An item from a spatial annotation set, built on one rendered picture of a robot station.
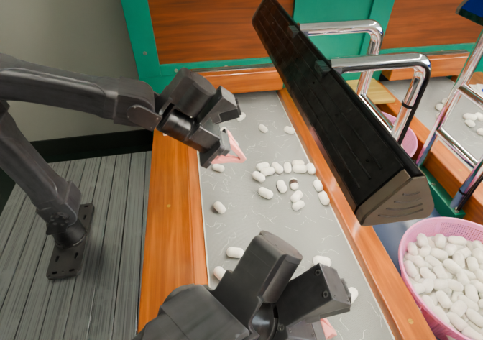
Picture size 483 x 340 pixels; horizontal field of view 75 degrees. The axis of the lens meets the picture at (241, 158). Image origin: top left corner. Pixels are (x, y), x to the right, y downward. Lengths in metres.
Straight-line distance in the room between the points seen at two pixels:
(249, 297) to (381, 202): 0.16
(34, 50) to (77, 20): 0.28
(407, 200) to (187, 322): 0.24
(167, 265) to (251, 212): 0.22
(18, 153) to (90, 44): 1.27
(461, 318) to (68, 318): 0.73
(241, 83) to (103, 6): 0.97
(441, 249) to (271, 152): 0.45
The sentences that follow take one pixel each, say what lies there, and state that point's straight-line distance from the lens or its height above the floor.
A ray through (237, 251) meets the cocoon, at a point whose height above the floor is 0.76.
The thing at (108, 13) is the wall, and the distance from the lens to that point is 1.81.
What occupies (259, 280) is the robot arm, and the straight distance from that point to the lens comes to 0.35.
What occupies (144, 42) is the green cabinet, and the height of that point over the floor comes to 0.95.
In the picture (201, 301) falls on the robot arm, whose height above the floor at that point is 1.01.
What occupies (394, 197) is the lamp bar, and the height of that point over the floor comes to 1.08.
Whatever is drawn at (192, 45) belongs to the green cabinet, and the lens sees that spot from 1.04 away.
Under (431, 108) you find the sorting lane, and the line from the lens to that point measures 1.23.
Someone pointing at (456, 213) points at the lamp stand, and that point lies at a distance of 0.92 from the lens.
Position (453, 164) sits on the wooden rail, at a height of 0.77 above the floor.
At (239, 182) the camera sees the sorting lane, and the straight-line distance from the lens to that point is 0.79.
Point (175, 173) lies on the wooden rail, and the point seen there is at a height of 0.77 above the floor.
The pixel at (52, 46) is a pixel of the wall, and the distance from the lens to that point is 1.93.
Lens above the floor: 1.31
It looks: 42 degrees down
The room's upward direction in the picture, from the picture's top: straight up
